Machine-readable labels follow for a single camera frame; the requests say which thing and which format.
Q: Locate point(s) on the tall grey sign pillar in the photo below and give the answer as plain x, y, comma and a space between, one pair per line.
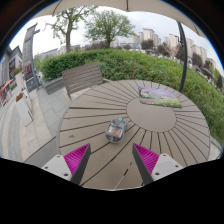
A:
28, 56

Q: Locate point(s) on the thin-crowned tree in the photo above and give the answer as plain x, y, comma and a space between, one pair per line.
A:
68, 36

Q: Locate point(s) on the brown slatted outdoor chair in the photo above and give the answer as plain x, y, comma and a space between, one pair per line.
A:
81, 77

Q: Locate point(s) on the transparent grey computer mouse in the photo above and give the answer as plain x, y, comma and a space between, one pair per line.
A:
115, 131

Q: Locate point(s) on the white planter with flowers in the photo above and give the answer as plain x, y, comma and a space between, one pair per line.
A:
23, 110

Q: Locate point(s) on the flower landscape print mouse pad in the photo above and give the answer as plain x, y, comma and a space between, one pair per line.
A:
159, 97

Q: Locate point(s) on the full-crowned green tree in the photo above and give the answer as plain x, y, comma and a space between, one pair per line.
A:
108, 26

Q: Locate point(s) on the green hedge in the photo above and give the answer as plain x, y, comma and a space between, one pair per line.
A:
133, 65

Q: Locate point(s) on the distant apartment buildings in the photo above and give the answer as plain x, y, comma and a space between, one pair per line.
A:
173, 39

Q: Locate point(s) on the beige parasol canopy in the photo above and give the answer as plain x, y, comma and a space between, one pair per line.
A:
140, 5

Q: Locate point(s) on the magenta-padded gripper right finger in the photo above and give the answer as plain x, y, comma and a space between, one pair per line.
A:
146, 159

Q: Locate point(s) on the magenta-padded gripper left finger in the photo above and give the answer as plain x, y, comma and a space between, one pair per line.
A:
76, 159

